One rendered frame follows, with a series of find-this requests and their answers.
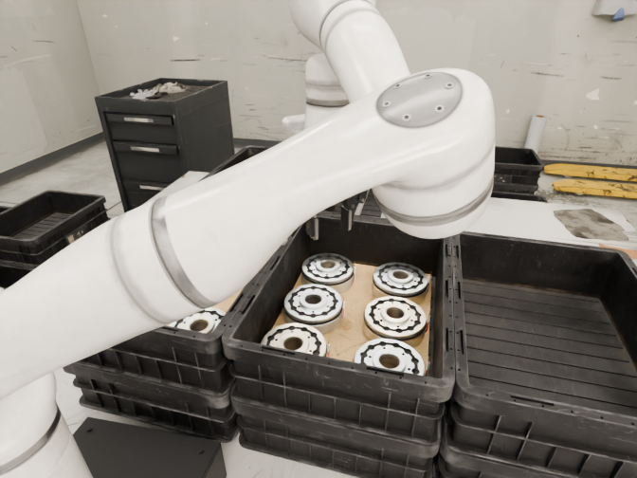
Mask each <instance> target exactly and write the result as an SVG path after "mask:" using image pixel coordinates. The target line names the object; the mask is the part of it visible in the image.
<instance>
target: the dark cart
mask: <svg viewBox="0 0 637 478"><path fill-rule="evenodd" d="M176 82H178V83H179V84H184V85H187V86H189V87H190V88H189V89H187V90H184V91H186V92H181V93H171V94H164V95H162V97H160V98H155V99H150V100H146V99H132V97H131V96H130V94H131V93H132V92H134V93H136V94H137V92H136V90H138V89H140V90H142V93H143V92H144V90H145V89H147V90H150V89H154V87H157V85H158V84H162V85H164V83H176ZM94 99H95V102H96V106H97V108H98V112H99V116H100V123H101V127H102V130H103V133H104V137H105V141H106V145H107V149H108V152H109V156H110V159H111V163H112V167H113V171H114V174H115V178H116V181H117V185H118V192H119V195H120V199H121V203H122V207H123V210H124V213H126V212H128V211H131V210H133V209H135V208H138V207H140V206H141V205H143V204H144V203H145V202H147V201H148V200H150V199H151V198H152V197H154V196H155V195H157V194H158V193H160V192H161V191H163V190H164V189H165V188H167V187H168V186H170V185H171V184H172V183H174V182H175V181H176V180H177V179H178V178H180V177H181V176H183V175H184V174H186V173H187V172H189V171H195V172H205V173H210V172H211V171H213V170H214V169H215V168H217V167H218V166H220V165H221V164H222V163H224V162H225V161H226V160H228V159H229V158H230V157H232V156H233V155H235V150H234V141H233V132H232V123H231V114H230V104H229V95H228V81H221V80H198V79H176V78H158V79H155V80H151V81H148V82H145V83H139V84H136V85H133V86H129V87H126V88H122V89H120V90H116V91H113V92H110V93H106V94H103V95H99V96H97V97H94Z"/></svg>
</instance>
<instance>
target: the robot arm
mask: <svg viewBox="0 0 637 478"><path fill-rule="evenodd" d="M375 1H376V0H288V5H289V10H290V14H291V17H292V20H293V22H294V24H295V26H296V27H297V29H298V31H299V32H300V33H301V35H302V36H304V37H305V38H306V39H307V40H308V41H310V42H311V43H312V44H314V45H315V46H316V47H318V48H319V49H321V50H323V52H324V53H320V54H318V55H315V56H312V57H311V58H309V59H308V61H307V63H306V67H305V80H306V82H305V88H306V108H305V114H302V115H296V116H291V117H290V116H289V117H285V118H284V119H283V120H282V130H283V131H284V132H286V133H297V134H296V135H294V136H293V137H291V138H289V139H287V140H285V141H283V142H281V143H279V144H277V145H275V146H273V147H271V148H269V149H267V150H265V151H263V152H261V153H259V154H257V155H256V156H253V157H251V158H249V159H247V160H245V161H243V162H241V163H238V164H236V165H234V166H232V167H230V168H228V169H225V170H224V171H222V172H220V173H218V174H216V175H212V176H210V177H208V178H206V179H203V180H201V181H199V182H197V183H195V184H192V185H190V186H188V187H186V188H183V189H181V190H178V191H176V192H173V193H169V194H166V195H164V196H161V197H159V198H157V199H156V200H153V201H151V202H149V203H147V204H144V205H142V206H140V207H138V208H135V209H133V210H131V211H128V212H126V213H124V214H121V215H119V216H117V217H115V218H113V219H111V220H109V221H107V222H106V223H104V224H102V225H100V226H98V227H97V228H95V229H93V230H91V231H90V232H88V233H86V234H85V235H84V236H83V237H81V238H80V239H78V240H77V241H75V242H74V243H72V244H71V245H69V246H68V247H66V248H64V249H63V250H61V251H60V252H58V253H57V254H55V255H54V256H52V257H51V258H49V259H48V260H47V261H45V262H44V263H42V264H41V265H40V266H38V267H36V268H35V269H34V270H32V271H31V272H30V273H29V274H28V275H26V276H25V277H23V278H22V279H21V280H19V281H18V282H16V283H15V284H14V285H12V286H10V287H9V288H7V289H4V288H2V287H0V478H93V476H92V474H91V472H90V470H89V468H88V466H87V465H86V463H85V460H84V458H83V456H82V453H81V451H80V449H79V447H78V445H77V443H76V441H75V439H74V437H73V435H72V433H71V431H70V430H69V427H68V425H67V423H66V421H65V419H64V416H63V414H62V412H61V410H60V408H59V406H58V404H57V401H56V393H57V383H56V378H55V375H54V371H56V370H58V369H60V368H62V367H65V366H66V365H68V364H71V363H73V362H76V361H78V360H81V359H85V358H87V357H90V356H92V355H94V354H97V353H98V352H100V351H103V350H105V349H108V348H110V347H112V346H115V345H117V344H119V343H122V342H124V341H126V340H129V339H131V338H133V337H136V336H138V335H140V334H143V333H146V332H148V331H151V330H154V329H156V328H159V327H162V326H164V325H167V324H170V323H172V322H176V321H179V320H181V319H184V318H186V317H188V316H190V315H192V314H195V313H197V312H200V311H202V310H205V309H207V308H209V307H212V306H214V305H216V304H218V303H220V302H222V301H224V300H226V299H228V298H230V297H231V296H233V295H234V294H236V293H237V292H238V291H240V290H241V289H242V288H243V287H244V286H245V285H246V284H248V283H249V282H250V281H251V279H252V278H253V277H254V276H255V275H256V274H257V273H258V272H259V271H260V270H261V269H262V267H263V266H264V265H265V264H266V262H267V261H268V260H269V259H270V258H271V256H272V255H273V254H274V253H275V252H276V250H277V249H278V248H279V247H280V246H281V244H282V243H283V242H284V241H285V240H286V239H287V238H288V237H289V236H290V235H291V233H292V232H293V231H294V230H296V229H297V228H298V227H299V226H300V225H302V224H303V223H304V222H306V232H307V234H308V235H309V236H310V237H311V238H313V239H314V240H318V239H319V219H318V216H319V213H320V212H321V211H323V210H325V209H327V208H329V207H331V206H333V205H335V204H337V203H339V202H342V204H343V206H341V216H340V225H341V227H343V228H344V229H345V230H350V229H351V226H352V225H353V223H354V210H355V206H356V205H357V204H359V203H361V204H362V203H364V202H365V200H366V195H367V191H368V190H369V189H372V190H373V195H374V198H375V201H376V202H377V205H378V207H379V208H380V210H381V211H382V212H383V214H384V215H385V216H386V217H387V218H388V220H389V221H390V222H391V223H392V224H393V225H395V226H396V227H397V228H399V229H400V230H401V231H403V232H405V233H407V234H409V235H412V236H416V237H420V238H427V239H438V238H446V237H449V236H452V235H456V234H458V233H460V232H462V231H464V230H467V229H468V228H469V227H471V226H472V225H473V224H475V222H476V221H477V220H478V219H479V218H480V217H481V216H482V214H483V212H484V211H485V209H486V207H487V205H488V203H489V199H490V196H491V193H492V190H493V184H494V171H495V169H494V167H495V111H494V104H493V99H492V95H491V92H490V89H489V87H488V86H487V84H486V82H485V81H484V80H483V79H482V78H480V77H479V76H477V75H476V74H474V73H472V72H469V71H466V70H463V69H459V68H438V69H431V70H426V71H422V72H418V73H414V74H411V75H410V71H409V69H408V66H407V64H406V61H405V58H404V56H403V53H402V51H401V48H400V46H399V44H398V42H397V40H396V38H395V36H394V34H393V32H392V31H391V28H390V27H389V25H388V24H387V22H386V21H385V20H384V18H383V17H382V16H381V14H380V13H379V12H378V10H377V9H376V8H375Z"/></svg>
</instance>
